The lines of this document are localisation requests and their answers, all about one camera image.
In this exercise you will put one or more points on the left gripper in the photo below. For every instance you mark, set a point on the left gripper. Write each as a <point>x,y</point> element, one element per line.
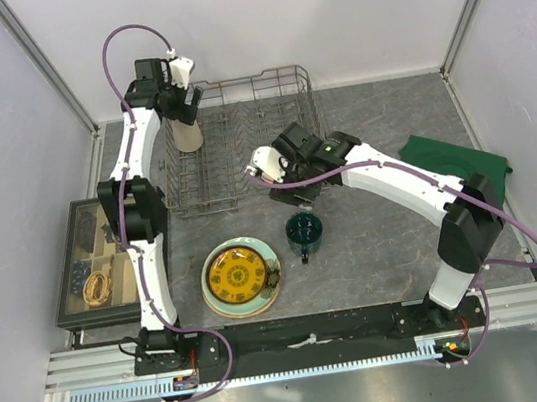
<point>185,112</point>

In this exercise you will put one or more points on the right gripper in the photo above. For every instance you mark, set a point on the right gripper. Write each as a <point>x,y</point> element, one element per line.
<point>287,195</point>

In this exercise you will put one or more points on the beige plastic cup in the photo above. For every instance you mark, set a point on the beige plastic cup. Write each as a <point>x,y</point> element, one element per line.
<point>187,138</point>

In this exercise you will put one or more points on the dark green mug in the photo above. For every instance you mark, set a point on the dark green mug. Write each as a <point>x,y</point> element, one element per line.
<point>304,233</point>

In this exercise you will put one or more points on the mint green flower plate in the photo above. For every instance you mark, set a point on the mint green flower plate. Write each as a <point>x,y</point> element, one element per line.
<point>273,263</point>

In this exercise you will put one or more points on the yellow black patterned plate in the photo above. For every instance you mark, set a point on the yellow black patterned plate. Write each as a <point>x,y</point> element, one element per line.
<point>236,275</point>

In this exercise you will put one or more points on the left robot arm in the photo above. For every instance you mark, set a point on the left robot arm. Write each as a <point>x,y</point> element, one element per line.
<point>134,206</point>

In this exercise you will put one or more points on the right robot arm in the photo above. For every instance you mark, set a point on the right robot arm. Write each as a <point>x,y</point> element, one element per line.
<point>298,163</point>

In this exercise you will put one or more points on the green folded cloth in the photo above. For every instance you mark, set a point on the green folded cloth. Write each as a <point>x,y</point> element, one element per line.
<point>463,162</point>

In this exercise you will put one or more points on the black framed compartment box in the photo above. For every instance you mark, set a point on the black framed compartment box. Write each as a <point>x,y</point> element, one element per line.
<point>99,286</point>

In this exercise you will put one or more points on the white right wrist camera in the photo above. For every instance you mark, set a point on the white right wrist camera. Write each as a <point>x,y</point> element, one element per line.
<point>268,165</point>

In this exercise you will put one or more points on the grey wire dish rack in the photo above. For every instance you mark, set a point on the grey wire dish rack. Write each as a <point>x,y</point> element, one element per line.
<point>235,116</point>

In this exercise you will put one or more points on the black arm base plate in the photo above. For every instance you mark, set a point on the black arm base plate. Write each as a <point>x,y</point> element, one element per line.
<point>275,347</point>

